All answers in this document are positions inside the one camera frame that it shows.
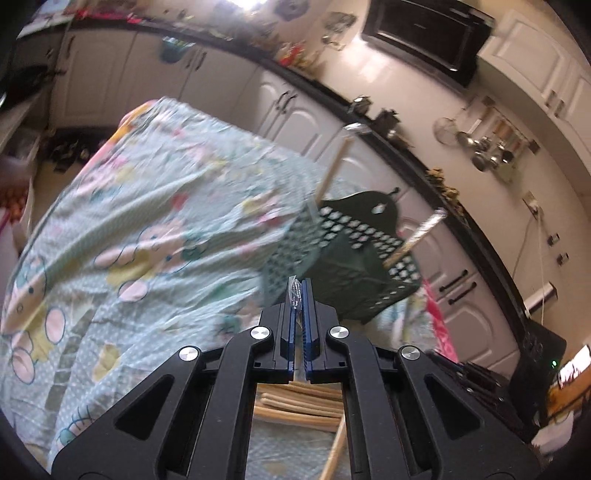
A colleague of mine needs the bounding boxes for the pink cloth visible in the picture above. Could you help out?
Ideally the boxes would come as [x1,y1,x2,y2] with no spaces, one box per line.
[422,279,458,365]

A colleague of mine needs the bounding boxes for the white cable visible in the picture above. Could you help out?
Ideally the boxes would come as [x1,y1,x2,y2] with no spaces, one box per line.
[510,215,559,319]

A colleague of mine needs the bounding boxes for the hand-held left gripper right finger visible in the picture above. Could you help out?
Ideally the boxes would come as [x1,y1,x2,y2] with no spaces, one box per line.
[302,279,542,480]

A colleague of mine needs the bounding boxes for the cartoon printed tablecloth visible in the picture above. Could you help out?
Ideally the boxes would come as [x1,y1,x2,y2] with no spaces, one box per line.
[0,97,458,480]

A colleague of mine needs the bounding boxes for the round wall fan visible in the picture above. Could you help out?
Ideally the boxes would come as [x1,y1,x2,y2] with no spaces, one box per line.
[276,0,311,19]

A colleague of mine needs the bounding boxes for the colourful counter clutter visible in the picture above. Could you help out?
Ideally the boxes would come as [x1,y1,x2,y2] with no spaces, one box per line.
[274,39,319,70]

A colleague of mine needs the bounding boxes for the dark shoes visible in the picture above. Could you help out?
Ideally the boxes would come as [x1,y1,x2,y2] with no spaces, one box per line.
[48,131,107,171]

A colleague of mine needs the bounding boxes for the black microwave oven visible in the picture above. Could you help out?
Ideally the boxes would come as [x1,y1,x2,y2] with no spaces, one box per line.
[360,0,496,88]

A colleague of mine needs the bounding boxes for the round metal strainer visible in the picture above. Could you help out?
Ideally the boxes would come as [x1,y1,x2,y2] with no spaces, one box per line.
[434,117,460,146]

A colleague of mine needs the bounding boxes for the wall rack with metal utensils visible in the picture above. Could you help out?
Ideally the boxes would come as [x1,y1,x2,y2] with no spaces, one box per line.
[455,97,541,185]

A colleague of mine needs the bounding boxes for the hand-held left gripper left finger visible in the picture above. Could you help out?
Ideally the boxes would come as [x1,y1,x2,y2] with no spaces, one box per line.
[51,277,302,480]

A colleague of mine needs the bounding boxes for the white lower cabinet row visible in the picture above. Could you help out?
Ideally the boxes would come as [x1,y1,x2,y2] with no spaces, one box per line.
[51,23,527,352]

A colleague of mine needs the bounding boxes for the teal hanging bag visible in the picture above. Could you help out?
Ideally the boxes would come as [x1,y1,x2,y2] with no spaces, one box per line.
[159,37,188,63]

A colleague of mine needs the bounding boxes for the white upper cabinet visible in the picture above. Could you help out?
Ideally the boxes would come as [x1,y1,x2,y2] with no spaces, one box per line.
[477,9,591,155]

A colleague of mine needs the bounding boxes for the pile of wooden chopsticks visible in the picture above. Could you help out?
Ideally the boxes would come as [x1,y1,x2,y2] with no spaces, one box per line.
[253,382,345,433]

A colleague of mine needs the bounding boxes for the black countertop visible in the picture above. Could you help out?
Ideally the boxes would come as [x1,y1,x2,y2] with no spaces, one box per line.
[16,11,532,324]

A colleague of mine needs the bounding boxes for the wall power socket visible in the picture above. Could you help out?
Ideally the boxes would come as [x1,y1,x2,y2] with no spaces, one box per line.
[523,191,546,217]

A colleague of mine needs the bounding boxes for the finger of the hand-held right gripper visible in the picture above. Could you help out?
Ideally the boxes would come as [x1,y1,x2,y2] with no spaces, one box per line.
[433,353,490,393]

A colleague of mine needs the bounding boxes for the green plastic mesh basket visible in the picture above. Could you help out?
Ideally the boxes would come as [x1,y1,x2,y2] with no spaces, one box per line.
[261,188,423,324]

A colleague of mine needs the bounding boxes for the dried plant bundle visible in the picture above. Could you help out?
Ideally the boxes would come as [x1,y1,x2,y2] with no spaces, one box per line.
[425,168,467,217]

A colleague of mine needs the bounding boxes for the white paper roll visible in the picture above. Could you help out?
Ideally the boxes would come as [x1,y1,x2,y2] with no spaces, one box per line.
[526,284,559,315]

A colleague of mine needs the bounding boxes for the hanging metal kitchen tools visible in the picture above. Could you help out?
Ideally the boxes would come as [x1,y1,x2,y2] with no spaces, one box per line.
[321,11,358,49]

